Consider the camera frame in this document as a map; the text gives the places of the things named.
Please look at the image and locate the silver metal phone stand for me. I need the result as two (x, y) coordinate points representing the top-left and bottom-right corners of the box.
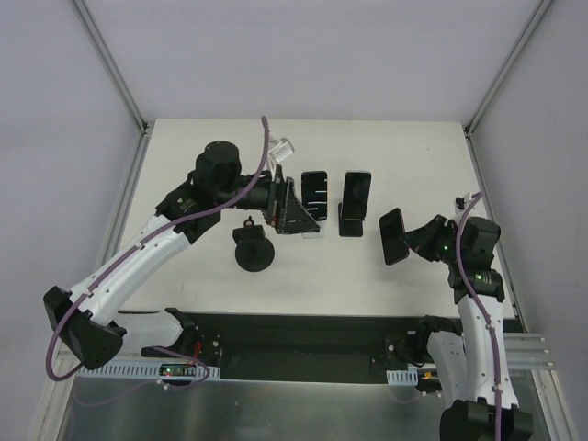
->
(302, 220), (326, 239)

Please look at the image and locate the black smartphone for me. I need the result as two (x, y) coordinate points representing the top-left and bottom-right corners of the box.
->
(301, 171), (328, 221)
(340, 171), (371, 221)

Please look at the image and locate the black round-base phone holder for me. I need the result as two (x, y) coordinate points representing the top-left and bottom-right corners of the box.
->
(232, 216), (275, 273)

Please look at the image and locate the black folding phone stand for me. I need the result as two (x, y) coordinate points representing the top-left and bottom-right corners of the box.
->
(338, 202), (366, 238)

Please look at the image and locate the purple-case smartphone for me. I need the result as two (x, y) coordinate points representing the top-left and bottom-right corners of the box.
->
(379, 208), (410, 266)

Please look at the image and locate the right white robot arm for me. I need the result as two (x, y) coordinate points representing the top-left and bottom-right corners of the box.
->
(404, 215), (534, 440)

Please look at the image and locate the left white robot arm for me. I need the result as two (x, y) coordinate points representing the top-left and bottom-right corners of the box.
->
(43, 138), (320, 370)

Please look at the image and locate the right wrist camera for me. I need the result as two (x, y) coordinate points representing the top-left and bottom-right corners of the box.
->
(453, 193), (473, 223)

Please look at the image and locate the right white cable duct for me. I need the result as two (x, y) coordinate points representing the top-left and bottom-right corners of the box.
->
(386, 368), (419, 387)

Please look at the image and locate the white cable duct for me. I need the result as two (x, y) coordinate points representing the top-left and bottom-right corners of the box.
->
(386, 368), (419, 387)
(77, 361), (221, 381)

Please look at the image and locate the aluminium front rail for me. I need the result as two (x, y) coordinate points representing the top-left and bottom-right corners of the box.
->
(503, 333), (555, 371)

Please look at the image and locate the left white cable duct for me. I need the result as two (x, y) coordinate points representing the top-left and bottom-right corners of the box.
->
(77, 361), (221, 381)

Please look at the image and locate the left aluminium frame post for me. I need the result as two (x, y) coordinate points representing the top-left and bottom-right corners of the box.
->
(69, 0), (149, 134)

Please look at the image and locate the aluminium frame post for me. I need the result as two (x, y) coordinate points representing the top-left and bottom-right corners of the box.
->
(69, 0), (149, 134)
(464, 0), (556, 139)

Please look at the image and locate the right aluminium frame post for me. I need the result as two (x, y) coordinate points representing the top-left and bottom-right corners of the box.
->
(464, 0), (556, 139)

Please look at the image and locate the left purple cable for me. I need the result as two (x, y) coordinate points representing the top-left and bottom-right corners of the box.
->
(46, 115), (277, 408)

